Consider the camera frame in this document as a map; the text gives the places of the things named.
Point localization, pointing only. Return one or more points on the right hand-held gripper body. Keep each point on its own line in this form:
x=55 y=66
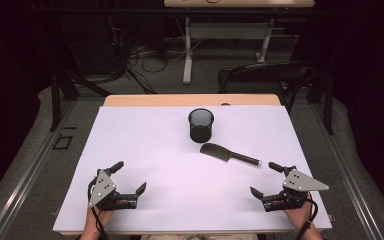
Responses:
x=300 y=183

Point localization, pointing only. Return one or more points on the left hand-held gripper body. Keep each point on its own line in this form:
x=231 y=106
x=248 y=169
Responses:
x=102 y=190

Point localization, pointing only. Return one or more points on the black mesh pen cup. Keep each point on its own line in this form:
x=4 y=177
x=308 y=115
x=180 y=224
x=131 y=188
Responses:
x=200 y=128

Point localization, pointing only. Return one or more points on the person's left hand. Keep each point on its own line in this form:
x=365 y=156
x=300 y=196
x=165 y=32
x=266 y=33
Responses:
x=95 y=220

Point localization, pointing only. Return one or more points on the person's right hand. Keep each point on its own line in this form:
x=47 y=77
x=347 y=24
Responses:
x=300 y=215

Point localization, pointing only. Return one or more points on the white table sheet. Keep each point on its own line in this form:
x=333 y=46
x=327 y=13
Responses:
x=180 y=186

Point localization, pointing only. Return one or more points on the black metal stand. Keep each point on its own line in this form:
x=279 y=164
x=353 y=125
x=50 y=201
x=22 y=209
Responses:
x=326 y=100
x=60 y=96

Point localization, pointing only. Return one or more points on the black chair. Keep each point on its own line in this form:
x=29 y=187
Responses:
x=263 y=76

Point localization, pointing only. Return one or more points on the wooden table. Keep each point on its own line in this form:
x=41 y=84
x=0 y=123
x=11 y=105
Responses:
x=180 y=100

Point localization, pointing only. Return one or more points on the white-legged desk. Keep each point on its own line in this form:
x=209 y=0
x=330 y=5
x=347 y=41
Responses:
x=226 y=30

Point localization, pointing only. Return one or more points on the metal floor rail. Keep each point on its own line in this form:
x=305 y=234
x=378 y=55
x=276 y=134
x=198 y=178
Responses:
x=350 y=180
x=23 y=180

